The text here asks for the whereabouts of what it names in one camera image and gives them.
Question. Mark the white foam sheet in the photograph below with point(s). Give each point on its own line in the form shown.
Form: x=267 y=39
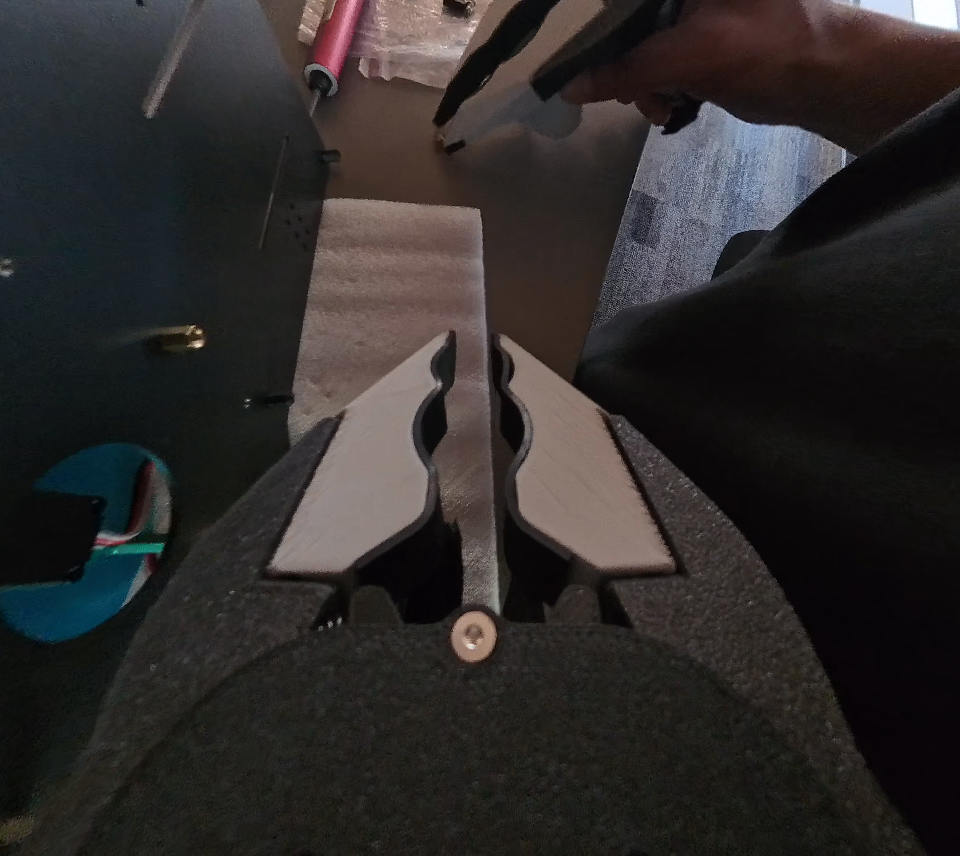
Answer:
x=390 y=286

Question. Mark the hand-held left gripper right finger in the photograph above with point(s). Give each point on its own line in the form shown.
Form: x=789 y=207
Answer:
x=592 y=496

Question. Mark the person's right hand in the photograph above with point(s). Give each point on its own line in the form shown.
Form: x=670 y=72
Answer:
x=735 y=38

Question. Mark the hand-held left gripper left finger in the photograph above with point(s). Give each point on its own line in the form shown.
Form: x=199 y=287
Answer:
x=352 y=496

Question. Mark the blue hobby robot arm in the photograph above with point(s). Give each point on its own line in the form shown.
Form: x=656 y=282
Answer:
x=112 y=196

